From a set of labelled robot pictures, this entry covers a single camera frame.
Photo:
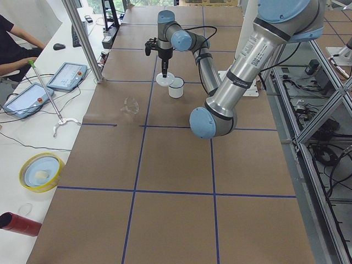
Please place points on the light blue plate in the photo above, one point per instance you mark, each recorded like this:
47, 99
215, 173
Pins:
49, 164

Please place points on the near teach pendant tablet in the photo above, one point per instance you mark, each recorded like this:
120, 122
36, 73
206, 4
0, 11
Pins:
27, 102

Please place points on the aluminium frame post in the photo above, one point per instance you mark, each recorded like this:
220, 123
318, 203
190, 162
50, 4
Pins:
83, 38

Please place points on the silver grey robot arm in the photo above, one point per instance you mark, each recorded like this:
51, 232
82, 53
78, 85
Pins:
276, 23

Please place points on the far teach pendant tablet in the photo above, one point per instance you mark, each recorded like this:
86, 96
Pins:
68, 77

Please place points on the red cylinder tube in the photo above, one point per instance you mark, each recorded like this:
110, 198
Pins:
18, 224

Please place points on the teach pendant tablet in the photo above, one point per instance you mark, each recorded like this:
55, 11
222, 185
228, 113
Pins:
68, 77
27, 102

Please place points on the white food piece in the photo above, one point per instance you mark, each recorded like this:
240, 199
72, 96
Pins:
41, 175

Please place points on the seated person black shirt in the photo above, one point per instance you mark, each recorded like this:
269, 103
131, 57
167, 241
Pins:
13, 56

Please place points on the white round cup lid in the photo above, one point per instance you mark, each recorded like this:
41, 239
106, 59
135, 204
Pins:
165, 81

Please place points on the metal reacher grabber tool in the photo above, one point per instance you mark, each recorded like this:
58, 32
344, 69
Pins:
62, 121

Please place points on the aluminium side frame rail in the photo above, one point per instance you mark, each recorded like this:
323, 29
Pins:
310, 87

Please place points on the black computer mouse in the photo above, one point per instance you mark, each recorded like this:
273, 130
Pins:
58, 46

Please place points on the white enamel cup blue rim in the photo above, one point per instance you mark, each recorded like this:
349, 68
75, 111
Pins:
176, 89

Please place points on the black keyboard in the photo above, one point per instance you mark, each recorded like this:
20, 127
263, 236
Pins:
75, 38

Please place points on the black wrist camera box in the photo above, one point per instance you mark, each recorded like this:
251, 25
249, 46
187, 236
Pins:
151, 45

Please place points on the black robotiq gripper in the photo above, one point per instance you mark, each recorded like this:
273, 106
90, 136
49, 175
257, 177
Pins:
165, 54

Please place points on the yellow tape roll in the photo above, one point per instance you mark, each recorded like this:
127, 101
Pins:
48, 186

